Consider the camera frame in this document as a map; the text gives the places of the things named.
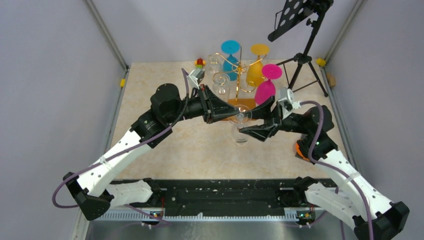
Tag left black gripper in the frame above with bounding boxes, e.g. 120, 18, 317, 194
165, 83, 240, 124

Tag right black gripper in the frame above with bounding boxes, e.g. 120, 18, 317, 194
239, 96, 312, 142

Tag clear wine glass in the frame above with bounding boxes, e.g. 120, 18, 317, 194
228, 104, 252, 147

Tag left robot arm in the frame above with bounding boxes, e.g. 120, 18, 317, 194
64, 83, 240, 221

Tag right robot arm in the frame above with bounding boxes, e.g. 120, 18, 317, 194
240, 96, 410, 240

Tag magenta wine glass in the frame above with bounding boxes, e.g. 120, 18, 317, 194
254, 63, 283, 105

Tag yellow wine glass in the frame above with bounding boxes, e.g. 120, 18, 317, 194
246, 43, 270, 88

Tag blue wine glass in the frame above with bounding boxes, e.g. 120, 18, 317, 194
221, 40, 240, 81

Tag clear hanging glass front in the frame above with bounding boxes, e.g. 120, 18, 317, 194
212, 73, 230, 102

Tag clear hanging glass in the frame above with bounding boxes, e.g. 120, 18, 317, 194
207, 54, 221, 76
212, 73, 230, 102

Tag orange tape dispenser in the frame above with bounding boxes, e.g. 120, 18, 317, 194
295, 139, 310, 163

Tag clear hanging glass back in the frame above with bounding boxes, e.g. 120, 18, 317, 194
207, 54, 221, 76

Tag colourful toy car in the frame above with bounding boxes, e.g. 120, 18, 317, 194
194, 57, 206, 69

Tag yellow corner clamp right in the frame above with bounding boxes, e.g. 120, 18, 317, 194
316, 58, 327, 67

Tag yellow clamp left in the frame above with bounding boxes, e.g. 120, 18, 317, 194
119, 78, 126, 88

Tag black music stand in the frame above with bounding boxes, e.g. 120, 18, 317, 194
267, 0, 334, 98

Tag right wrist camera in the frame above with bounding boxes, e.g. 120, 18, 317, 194
276, 87, 301, 118

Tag gold wire glass rack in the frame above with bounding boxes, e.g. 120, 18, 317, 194
212, 45, 257, 109

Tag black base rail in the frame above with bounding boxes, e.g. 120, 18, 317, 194
109, 178, 339, 220

